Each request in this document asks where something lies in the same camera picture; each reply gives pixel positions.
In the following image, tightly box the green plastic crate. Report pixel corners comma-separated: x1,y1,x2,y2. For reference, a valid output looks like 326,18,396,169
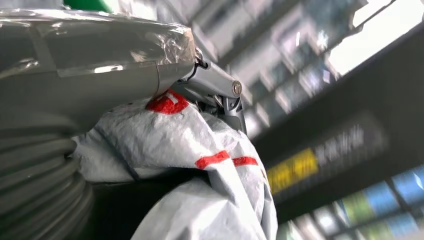
62,0,114,13

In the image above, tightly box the white parcel red line print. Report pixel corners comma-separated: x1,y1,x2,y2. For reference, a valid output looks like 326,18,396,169
71,89,279,240

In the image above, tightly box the black inbound scanner machine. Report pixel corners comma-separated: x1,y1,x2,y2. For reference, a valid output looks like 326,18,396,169
251,23,424,226

